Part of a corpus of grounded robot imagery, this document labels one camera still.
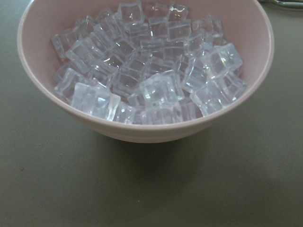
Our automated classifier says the pink bowl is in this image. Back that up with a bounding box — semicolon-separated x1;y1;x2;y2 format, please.
17;0;275;143

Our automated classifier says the clear ice cube pile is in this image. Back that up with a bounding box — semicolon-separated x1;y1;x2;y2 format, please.
51;0;247;125

